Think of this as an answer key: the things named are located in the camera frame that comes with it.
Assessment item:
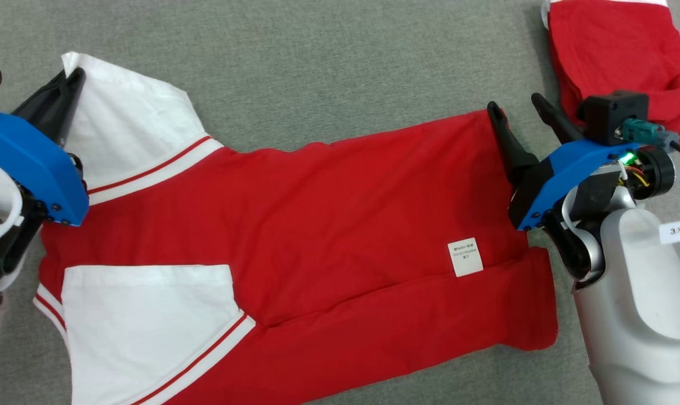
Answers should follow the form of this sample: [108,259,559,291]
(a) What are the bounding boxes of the teal left camera connector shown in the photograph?
[618,118,680,151]

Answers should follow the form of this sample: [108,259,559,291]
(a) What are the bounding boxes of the red white T-shirt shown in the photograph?
[33,52,560,405]

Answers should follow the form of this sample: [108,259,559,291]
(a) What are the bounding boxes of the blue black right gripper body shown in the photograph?
[508,138,636,282]

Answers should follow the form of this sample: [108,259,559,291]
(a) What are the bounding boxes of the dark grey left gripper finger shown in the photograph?
[57,72,88,150]
[12,67,85,136]

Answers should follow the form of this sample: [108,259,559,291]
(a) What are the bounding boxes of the red shorts with white stripes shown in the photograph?
[541,0,680,145]

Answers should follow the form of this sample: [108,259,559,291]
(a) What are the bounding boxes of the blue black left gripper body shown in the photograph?
[0,109,91,282]

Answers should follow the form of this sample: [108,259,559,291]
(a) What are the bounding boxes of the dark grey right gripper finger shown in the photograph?
[486,101,540,187]
[530,92,587,145]

